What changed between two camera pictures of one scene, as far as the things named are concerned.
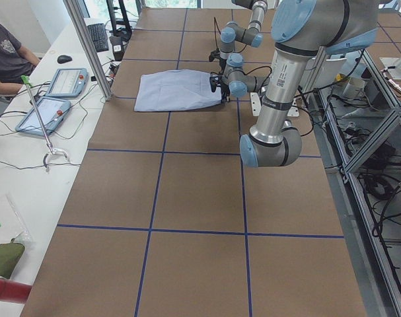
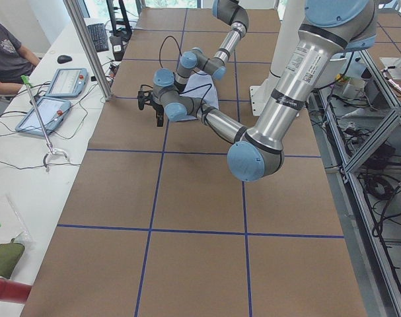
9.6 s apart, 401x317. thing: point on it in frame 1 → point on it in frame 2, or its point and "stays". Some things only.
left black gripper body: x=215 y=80 → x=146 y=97
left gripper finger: x=225 y=94 → x=160 y=119
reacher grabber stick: x=26 y=82 stays
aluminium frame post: x=76 y=10 stays
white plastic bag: x=6 y=226 stays
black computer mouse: x=63 y=59 stays
